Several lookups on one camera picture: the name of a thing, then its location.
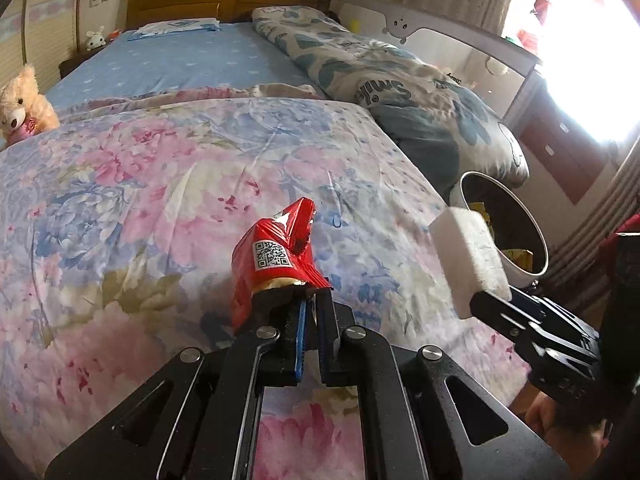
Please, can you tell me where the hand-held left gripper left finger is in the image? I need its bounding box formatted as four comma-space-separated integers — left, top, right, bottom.
45, 287, 310, 480

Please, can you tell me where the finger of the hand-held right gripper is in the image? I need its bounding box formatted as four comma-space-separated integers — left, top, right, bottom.
507, 285, 598, 336
469, 289, 541, 358

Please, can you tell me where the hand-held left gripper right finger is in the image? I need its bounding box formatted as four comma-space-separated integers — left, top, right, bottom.
314, 287, 572, 480

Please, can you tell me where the white round bin black liner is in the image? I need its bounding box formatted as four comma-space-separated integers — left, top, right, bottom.
449, 171, 550, 287

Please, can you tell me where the red snack wrapper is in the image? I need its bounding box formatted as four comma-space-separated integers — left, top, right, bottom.
231, 198, 334, 333

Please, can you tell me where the person's right hand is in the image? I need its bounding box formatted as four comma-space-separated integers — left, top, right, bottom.
525, 393, 608, 457

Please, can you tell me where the yellow wrapper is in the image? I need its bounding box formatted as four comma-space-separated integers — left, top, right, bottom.
500, 249, 534, 269

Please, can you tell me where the red cloth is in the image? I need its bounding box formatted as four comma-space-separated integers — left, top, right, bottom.
597, 216, 640, 281

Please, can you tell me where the brown and white dresser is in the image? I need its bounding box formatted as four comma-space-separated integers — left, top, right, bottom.
519, 72, 620, 206

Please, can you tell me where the floral pink quilt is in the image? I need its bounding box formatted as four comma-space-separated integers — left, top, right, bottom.
0, 85, 532, 480

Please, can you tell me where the white quilt blue heart print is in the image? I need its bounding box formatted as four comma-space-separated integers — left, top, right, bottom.
251, 5, 530, 197

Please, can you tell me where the white crib board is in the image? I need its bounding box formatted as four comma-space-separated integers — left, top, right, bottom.
340, 0, 544, 122

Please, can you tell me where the blue bedsheet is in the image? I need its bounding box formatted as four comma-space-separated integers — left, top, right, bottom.
45, 22, 327, 112

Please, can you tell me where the blue and white pillow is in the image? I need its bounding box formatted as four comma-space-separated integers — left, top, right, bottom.
127, 17, 222, 42

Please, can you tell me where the dark wooden nightstand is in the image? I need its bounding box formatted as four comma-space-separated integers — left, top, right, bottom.
59, 42, 109, 80

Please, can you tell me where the beige teddy bear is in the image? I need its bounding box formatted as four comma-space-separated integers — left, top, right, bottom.
0, 64, 61, 147

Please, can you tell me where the white rabbit plush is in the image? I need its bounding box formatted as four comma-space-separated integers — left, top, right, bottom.
84, 25, 107, 52

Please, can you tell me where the cream sliding door wardrobe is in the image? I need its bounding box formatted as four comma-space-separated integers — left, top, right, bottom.
0, 0, 87, 92

